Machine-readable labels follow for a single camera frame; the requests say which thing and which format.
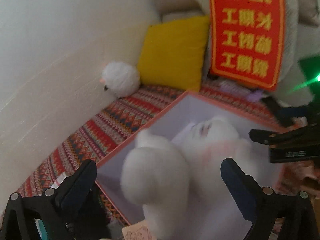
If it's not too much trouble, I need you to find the patterned red bedspread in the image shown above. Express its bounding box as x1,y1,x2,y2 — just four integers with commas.
17,80,297,239

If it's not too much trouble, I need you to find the white plush blue patch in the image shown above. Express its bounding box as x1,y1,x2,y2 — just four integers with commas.
177,115,252,157

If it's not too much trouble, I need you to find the white fluffy chick plush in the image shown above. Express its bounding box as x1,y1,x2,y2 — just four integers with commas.
100,61,140,98

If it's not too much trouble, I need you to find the red recruitment sign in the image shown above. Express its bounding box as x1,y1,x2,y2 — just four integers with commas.
209,0,285,91

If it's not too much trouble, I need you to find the yellow cushion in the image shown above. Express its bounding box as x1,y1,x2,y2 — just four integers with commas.
137,16,210,92

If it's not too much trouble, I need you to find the pink cardboard box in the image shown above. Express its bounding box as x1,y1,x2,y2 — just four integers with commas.
97,92,285,224

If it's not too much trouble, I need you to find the white bear plush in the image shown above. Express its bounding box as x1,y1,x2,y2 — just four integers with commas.
120,129,258,239

